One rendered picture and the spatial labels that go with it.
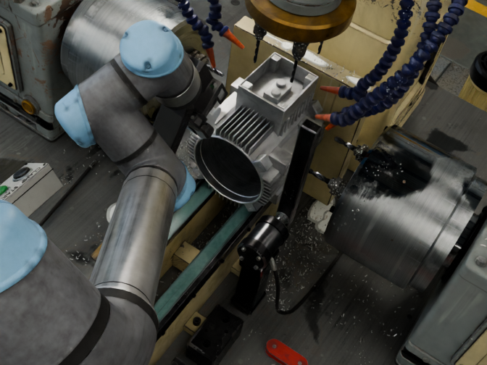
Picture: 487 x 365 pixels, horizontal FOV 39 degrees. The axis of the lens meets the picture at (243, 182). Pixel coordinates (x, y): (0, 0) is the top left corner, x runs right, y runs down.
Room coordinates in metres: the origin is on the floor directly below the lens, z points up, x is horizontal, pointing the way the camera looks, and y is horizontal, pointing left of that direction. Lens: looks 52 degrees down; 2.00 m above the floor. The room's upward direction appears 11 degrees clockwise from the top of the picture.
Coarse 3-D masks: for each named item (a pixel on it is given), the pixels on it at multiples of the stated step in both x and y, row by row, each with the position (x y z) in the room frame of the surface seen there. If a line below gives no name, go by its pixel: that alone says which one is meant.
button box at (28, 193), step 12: (36, 168) 0.67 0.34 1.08; (48, 168) 0.67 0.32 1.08; (12, 180) 0.65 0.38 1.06; (24, 180) 0.64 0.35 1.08; (36, 180) 0.64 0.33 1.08; (48, 180) 0.66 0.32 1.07; (12, 192) 0.61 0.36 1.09; (24, 192) 0.62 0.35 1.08; (36, 192) 0.63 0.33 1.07; (48, 192) 0.64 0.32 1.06; (24, 204) 0.60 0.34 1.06; (36, 204) 0.62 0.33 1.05
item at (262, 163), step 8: (312, 104) 0.93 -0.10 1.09; (312, 112) 0.93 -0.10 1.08; (320, 112) 0.93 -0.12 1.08; (216, 128) 0.83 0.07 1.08; (256, 160) 0.78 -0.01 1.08; (264, 160) 0.78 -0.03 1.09; (264, 168) 0.76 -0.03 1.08; (200, 176) 0.82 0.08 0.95; (248, 208) 0.77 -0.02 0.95; (256, 208) 0.77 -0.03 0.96
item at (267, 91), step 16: (272, 64) 0.97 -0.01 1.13; (288, 64) 0.98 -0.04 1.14; (256, 80) 0.94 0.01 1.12; (272, 80) 0.95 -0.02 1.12; (288, 80) 0.96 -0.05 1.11; (304, 80) 0.94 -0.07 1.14; (240, 96) 0.89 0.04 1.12; (256, 96) 0.87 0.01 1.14; (272, 96) 0.90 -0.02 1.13; (288, 96) 0.92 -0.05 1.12; (304, 96) 0.91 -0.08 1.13; (256, 112) 0.87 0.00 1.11; (272, 112) 0.85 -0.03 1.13; (288, 112) 0.86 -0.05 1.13; (288, 128) 0.87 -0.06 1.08
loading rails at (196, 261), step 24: (192, 216) 0.75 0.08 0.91; (240, 216) 0.77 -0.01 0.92; (168, 240) 0.68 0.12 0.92; (192, 240) 0.76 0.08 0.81; (216, 240) 0.70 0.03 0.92; (240, 240) 0.73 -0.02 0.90; (168, 264) 0.69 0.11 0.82; (192, 264) 0.64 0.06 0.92; (216, 264) 0.65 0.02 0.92; (168, 288) 0.58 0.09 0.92; (192, 288) 0.59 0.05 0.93; (216, 288) 0.67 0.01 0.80; (168, 312) 0.53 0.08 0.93; (192, 312) 0.59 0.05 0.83; (168, 336) 0.52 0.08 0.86
